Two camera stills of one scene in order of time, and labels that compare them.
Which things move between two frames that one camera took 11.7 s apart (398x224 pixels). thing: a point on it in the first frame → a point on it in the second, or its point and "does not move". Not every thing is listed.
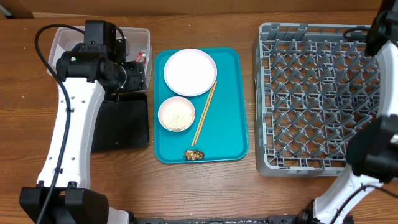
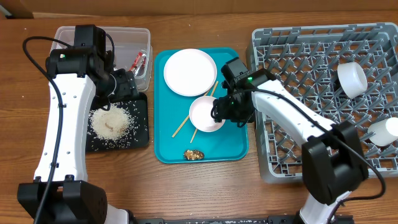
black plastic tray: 123,124 does not move
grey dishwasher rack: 314,84 does not move
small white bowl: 176,114 → 200,114
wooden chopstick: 201,122 → 185,120
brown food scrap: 193,155 does not move
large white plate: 190,72 does not move
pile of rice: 178,121 → 114,124
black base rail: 272,219 does not move
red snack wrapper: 141,58 does not move
